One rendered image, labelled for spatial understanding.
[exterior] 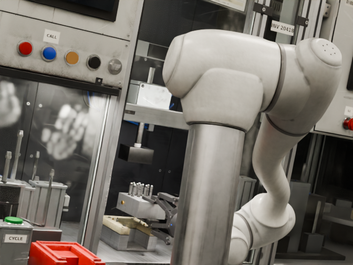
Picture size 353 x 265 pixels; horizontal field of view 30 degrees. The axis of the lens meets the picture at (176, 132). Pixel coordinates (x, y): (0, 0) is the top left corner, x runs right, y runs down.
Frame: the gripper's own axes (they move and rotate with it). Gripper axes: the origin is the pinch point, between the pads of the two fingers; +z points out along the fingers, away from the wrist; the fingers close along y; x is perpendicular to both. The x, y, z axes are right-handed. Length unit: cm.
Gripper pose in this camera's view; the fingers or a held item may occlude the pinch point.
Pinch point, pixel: (149, 209)
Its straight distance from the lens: 192.3
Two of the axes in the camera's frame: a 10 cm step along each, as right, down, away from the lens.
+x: -8.2, -1.3, -5.5
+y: 1.9, -9.8, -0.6
